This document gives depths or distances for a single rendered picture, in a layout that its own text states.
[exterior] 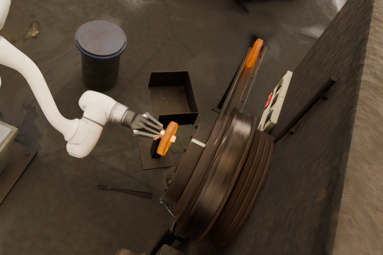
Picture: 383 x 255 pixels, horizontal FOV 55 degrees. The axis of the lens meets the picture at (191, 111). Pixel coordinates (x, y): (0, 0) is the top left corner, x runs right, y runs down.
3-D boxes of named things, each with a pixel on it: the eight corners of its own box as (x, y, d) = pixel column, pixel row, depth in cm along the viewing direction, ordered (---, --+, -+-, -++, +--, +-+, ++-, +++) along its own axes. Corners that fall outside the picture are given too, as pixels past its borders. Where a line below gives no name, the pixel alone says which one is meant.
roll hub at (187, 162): (199, 148, 143) (220, 112, 120) (170, 212, 128) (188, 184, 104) (187, 142, 143) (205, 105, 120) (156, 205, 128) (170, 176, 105)
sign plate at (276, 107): (273, 98, 154) (293, 72, 139) (256, 146, 140) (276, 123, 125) (268, 95, 154) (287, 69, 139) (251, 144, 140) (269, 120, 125)
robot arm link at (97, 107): (121, 103, 166) (108, 130, 163) (90, 90, 167) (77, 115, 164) (117, 98, 155) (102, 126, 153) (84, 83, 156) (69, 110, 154)
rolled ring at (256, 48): (253, 52, 210) (259, 54, 210) (260, 32, 220) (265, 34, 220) (242, 72, 225) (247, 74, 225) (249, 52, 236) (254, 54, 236)
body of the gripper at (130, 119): (129, 114, 165) (148, 123, 164) (120, 128, 160) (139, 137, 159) (130, 105, 159) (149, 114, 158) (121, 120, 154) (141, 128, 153)
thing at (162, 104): (166, 132, 255) (188, 70, 195) (172, 167, 243) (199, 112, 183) (137, 135, 249) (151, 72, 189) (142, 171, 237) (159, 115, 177)
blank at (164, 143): (181, 116, 158) (174, 114, 158) (166, 143, 148) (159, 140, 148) (174, 136, 170) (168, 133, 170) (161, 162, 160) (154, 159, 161)
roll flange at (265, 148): (245, 161, 156) (296, 103, 117) (206, 269, 130) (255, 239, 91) (224, 151, 156) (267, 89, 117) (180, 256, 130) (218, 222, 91)
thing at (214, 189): (224, 151, 156) (267, 89, 117) (180, 256, 130) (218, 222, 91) (210, 144, 156) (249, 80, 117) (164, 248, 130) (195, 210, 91)
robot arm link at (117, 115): (108, 124, 161) (121, 130, 160) (108, 114, 153) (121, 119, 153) (118, 110, 166) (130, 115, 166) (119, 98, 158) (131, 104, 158)
